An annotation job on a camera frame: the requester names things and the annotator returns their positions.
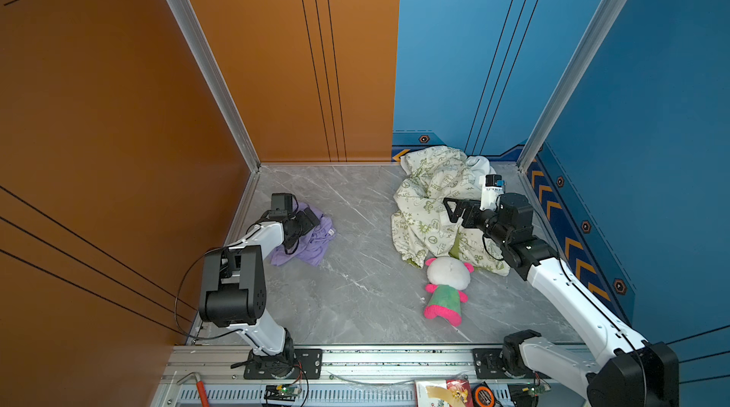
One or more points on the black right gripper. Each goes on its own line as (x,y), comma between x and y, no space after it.
(472,207)

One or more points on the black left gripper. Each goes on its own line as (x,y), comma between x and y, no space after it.
(306,225)

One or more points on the purple cloth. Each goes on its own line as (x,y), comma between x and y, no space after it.
(311,248)

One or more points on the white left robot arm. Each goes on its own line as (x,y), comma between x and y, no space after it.
(234,297)

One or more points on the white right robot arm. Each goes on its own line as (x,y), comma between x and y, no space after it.
(625,368)

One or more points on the white green floral cloth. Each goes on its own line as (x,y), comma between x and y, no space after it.
(420,227)

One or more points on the green cloth with symbols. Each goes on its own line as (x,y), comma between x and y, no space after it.
(462,249)

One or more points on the white pink plush toy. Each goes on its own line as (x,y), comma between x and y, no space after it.
(448,279)

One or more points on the green circuit board left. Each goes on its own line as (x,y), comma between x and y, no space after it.
(283,395)

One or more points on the green circuit board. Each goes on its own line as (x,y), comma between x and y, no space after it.
(283,395)
(536,389)

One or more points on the colourful card packet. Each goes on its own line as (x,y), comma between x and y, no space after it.
(443,393)

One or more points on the orange black tape measure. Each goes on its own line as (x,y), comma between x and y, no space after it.
(483,396)

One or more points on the green circuit board right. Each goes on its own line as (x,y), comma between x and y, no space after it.
(536,389)

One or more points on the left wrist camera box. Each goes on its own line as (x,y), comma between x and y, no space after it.
(283,206)

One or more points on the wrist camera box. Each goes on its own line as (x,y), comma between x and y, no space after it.
(283,206)
(492,187)

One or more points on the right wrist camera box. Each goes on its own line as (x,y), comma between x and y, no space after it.
(492,187)

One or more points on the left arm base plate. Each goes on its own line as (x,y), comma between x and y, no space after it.
(288,365)

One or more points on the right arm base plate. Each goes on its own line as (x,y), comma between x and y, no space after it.
(500,363)

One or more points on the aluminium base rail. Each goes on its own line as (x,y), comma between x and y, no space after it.
(348,375)

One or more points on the red handled tool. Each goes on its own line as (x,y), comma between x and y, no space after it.
(199,384)

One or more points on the aluminium corner post left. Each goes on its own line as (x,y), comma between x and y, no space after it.
(190,26)

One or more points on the aluminium corner post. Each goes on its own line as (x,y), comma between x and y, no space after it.
(190,26)
(594,36)

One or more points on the aluminium corner post right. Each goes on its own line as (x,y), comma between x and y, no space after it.
(594,36)

